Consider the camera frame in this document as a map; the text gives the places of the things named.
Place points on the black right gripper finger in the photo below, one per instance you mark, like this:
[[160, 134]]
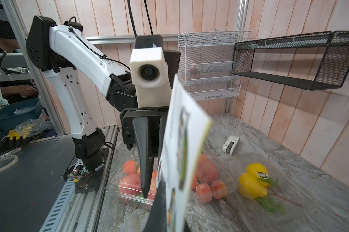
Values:
[[157, 218]]

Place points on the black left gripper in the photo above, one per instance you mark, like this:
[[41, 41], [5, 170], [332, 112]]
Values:
[[145, 129]]

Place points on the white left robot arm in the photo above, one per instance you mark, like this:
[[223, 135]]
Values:
[[61, 52]]

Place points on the round fruit sticker on lemons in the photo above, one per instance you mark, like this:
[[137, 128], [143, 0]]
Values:
[[262, 175]]

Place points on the clear box of apples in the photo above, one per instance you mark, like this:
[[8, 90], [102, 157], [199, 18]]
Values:
[[125, 180]]

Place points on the clear box of tomatoes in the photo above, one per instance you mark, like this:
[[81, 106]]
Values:
[[212, 180]]

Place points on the yellow lemon lower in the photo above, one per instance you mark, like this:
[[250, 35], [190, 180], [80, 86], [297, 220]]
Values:
[[250, 188]]

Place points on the yellow lemon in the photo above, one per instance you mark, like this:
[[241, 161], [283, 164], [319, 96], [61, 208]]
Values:
[[250, 188], [254, 168]]

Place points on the yellow lemon upper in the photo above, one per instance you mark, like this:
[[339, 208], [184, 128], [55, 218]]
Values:
[[254, 168]]

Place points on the clear box of lemons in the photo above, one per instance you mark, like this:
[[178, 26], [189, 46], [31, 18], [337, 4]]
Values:
[[286, 199]]

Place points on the yellow black glove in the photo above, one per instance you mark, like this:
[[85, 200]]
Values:
[[15, 140]]

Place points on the blue plastic bin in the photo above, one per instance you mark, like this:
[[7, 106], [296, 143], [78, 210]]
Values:
[[14, 114]]

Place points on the white tape roll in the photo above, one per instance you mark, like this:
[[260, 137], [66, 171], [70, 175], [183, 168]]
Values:
[[7, 162]]

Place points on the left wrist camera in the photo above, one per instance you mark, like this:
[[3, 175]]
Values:
[[149, 72]]

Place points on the white mesh wall shelf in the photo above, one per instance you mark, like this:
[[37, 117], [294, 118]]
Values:
[[205, 68]]

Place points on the black mesh wall basket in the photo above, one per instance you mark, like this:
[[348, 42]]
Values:
[[311, 61]]

